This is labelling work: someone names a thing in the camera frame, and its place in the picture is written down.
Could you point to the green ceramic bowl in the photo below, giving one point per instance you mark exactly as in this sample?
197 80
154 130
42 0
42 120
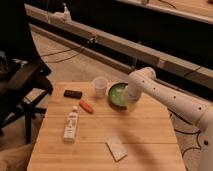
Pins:
115 95

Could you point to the orange carrot toy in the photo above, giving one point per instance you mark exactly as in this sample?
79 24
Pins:
86 106

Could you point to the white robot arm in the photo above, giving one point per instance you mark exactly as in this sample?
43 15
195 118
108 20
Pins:
197 111

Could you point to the beige sponge pad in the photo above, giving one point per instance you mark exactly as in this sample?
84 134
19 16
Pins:
116 148

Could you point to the white plastic bottle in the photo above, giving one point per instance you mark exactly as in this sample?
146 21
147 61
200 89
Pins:
71 125

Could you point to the white spray bottle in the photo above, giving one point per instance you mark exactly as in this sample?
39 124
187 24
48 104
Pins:
64 16

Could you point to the translucent plastic cup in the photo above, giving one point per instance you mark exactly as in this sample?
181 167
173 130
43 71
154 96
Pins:
100 86

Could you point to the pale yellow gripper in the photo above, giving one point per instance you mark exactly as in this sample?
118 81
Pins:
131 105

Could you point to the black rectangular block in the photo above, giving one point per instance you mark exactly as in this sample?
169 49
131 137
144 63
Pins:
72 94

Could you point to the black chair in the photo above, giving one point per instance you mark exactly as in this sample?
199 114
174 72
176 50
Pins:
22 87

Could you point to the long wooden rail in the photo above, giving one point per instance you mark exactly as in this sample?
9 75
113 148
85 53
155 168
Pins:
169 63

